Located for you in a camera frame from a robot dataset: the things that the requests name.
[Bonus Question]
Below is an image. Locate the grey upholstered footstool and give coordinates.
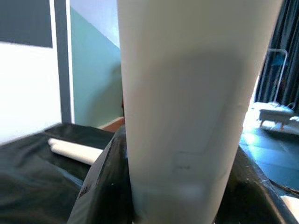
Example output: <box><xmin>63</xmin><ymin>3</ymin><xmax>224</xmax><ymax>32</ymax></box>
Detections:
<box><xmin>253</xmin><ymin>100</ymin><xmax>299</xmax><ymax>130</ymax></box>

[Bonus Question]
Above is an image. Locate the white clothes rack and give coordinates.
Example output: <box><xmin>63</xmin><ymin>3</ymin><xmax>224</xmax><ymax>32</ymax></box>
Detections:
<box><xmin>266</xmin><ymin>48</ymin><xmax>288</xmax><ymax>103</ymax></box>

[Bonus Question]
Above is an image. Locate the white plastic table leg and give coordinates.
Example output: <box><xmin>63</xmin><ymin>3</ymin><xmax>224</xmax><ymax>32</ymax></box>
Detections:
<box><xmin>116</xmin><ymin>0</ymin><xmax>285</xmax><ymax>224</ymax></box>
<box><xmin>48</xmin><ymin>137</ymin><xmax>299</xmax><ymax>220</ymax></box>

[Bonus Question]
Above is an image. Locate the dark window curtain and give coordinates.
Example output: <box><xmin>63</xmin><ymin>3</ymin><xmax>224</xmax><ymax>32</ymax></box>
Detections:
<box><xmin>256</xmin><ymin>0</ymin><xmax>299</xmax><ymax>107</ymax></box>

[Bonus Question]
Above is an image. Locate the brown and white flat board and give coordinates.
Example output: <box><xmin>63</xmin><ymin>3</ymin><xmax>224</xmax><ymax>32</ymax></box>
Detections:
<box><xmin>99</xmin><ymin>116</ymin><xmax>125</xmax><ymax>133</ymax></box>

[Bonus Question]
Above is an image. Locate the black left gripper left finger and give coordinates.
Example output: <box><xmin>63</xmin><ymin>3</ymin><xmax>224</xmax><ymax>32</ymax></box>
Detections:
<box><xmin>67</xmin><ymin>127</ymin><xmax>139</xmax><ymax>224</ymax></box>

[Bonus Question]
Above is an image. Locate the black plastic table cover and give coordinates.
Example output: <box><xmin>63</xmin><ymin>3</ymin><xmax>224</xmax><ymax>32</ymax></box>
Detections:
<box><xmin>0</xmin><ymin>122</ymin><xmax>299</xmax><ymax>224</ymax></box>

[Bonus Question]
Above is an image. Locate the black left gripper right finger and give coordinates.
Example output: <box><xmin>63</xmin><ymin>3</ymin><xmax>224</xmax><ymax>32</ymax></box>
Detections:
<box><xmin>211</xmin><ymin>146</ymin><xmax>293</xmax><ymax>224</ymax></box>

